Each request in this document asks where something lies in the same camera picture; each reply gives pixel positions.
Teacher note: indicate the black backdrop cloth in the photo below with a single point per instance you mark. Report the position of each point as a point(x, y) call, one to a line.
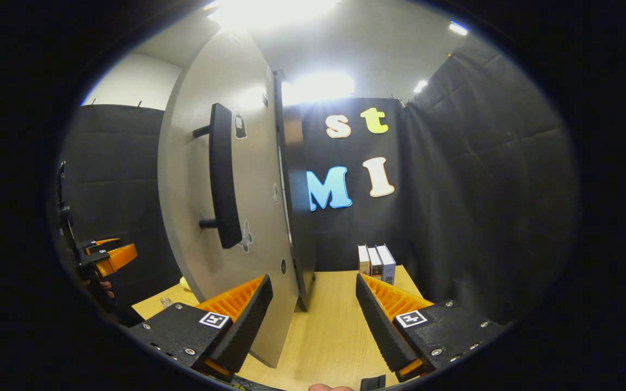
point(481, 190)

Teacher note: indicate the small yellow object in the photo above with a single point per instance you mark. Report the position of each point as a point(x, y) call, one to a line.
point(185, 283)

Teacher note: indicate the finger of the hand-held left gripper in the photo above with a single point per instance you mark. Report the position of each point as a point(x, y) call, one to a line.
point(120, 258)
point(104, 243)

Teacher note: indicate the book with maroon cover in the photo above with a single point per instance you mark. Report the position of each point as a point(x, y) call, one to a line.
point(363, 260)

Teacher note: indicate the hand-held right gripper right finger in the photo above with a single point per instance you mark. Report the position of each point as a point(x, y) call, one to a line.
point(381, 326)

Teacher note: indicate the light grey cabinet door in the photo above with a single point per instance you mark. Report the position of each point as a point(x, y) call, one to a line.
point(193, 190)

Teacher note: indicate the white ceiling light panel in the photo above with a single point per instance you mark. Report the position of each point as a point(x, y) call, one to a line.
point(269, 11)
point(458, 27)
point(420, 86)
point(318, 88)

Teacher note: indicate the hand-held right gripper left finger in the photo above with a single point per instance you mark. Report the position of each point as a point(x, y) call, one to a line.
point(248, 326)

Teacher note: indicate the clear plastic bottle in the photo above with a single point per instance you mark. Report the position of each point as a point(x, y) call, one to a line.
point(166, 302)

